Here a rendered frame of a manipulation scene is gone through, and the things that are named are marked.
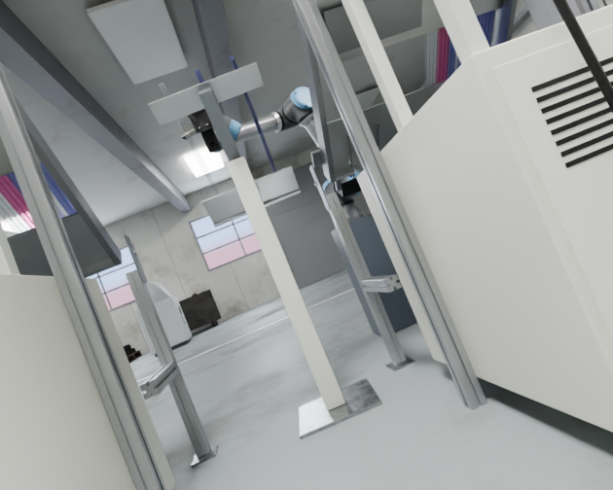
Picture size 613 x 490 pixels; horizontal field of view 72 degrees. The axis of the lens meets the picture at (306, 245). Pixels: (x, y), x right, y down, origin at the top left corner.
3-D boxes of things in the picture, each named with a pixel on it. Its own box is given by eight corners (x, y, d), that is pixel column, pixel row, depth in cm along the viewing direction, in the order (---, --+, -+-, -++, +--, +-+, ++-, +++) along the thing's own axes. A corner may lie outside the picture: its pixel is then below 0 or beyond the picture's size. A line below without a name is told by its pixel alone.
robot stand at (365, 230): (373, 332, 209) (330, 231, 211) (405, 319, 211) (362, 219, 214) (382, 337, 191) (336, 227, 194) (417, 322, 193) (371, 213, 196)
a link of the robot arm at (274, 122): (287, 110, 208) (199, 136, 183) (297, 98, 199) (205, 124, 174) (298, 130, 208) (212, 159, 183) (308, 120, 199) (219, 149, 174)
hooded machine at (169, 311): (197, 337, 743) (171, 274, 748) (191, 342, 685) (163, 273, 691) (160, 353, 735) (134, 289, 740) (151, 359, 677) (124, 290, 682)
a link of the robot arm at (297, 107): (358, 192, 203) (295, 96, 198) (377, 181, 190) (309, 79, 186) (342, 204, 197) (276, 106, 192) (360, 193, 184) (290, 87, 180)
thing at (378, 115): (332, 175, 149) (329, 170, 151) (489, 114, 159) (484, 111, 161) (325, 126, 136) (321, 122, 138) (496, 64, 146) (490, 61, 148)
